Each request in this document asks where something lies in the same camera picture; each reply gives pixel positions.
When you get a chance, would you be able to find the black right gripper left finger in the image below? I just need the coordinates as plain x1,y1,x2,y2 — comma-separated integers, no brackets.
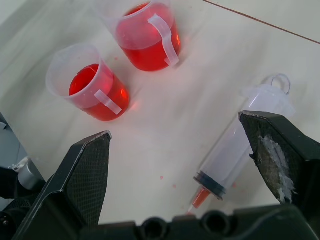
11,129,113,240

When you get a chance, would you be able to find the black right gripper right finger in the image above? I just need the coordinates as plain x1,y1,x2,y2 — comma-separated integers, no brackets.
238,110,320,210

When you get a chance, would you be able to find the clear plastic syringe, red tip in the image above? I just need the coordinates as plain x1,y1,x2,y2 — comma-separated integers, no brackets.
186,72,297,216

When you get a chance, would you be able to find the beaker with red liquid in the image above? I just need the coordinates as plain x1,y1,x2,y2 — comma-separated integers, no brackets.
92,0,182,72
45,42,131,123

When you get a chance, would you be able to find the silver and black robot body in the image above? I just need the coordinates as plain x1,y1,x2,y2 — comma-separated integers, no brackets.
0,156,47,240

